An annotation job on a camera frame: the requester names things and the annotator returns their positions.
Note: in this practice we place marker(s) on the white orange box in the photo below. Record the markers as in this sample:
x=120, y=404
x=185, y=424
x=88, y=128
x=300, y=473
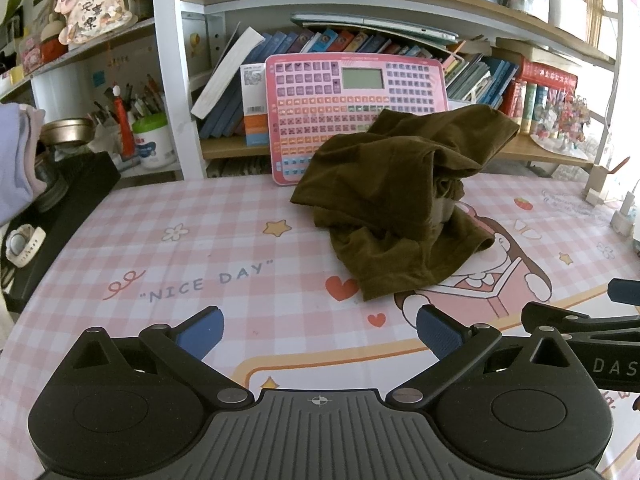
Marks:
x=254, y=103

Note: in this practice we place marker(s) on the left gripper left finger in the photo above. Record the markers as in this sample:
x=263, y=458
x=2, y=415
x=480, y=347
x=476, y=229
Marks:
x=180, y=351

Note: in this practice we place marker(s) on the white smartwatch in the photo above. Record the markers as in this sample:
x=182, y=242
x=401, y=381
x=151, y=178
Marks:
x=23, y=243

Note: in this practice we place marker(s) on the dark olive brown garment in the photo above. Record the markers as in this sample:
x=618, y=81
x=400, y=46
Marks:
x=389, y=196

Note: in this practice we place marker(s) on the white charger plug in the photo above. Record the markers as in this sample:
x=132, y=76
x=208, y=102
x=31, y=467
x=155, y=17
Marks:
x=622, y=221

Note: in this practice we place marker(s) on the black box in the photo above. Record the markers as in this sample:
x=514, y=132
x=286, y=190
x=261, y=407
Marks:
x=75, y=187

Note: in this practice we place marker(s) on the lavender folded clothes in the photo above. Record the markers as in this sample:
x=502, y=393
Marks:
x=20, y=127

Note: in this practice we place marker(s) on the pink checkered desk mat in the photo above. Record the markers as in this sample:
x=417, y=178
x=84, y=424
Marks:
x=293, y=315

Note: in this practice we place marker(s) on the white wooden bookshelf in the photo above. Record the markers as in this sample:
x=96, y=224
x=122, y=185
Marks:
x=190, y=35

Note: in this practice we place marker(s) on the white leaning book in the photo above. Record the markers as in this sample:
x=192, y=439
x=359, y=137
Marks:
x=225, y=71

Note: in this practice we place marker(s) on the white pen holder cup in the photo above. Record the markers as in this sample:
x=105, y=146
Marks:
x=152, y=136

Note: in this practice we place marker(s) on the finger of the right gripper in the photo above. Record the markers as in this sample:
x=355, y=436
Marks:
x=624, y=291
x=535, y=315

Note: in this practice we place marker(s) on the lucky cat ornament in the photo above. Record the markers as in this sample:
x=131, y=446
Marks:
x=88, y=19

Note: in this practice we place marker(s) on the red thick dictionary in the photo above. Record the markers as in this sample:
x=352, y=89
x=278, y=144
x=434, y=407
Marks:
x=547, y=76

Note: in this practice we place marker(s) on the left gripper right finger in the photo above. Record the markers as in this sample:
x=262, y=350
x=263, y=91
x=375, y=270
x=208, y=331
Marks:
x=460, y=350

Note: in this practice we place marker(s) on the metal round tin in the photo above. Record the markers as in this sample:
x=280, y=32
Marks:
x=69, y=132

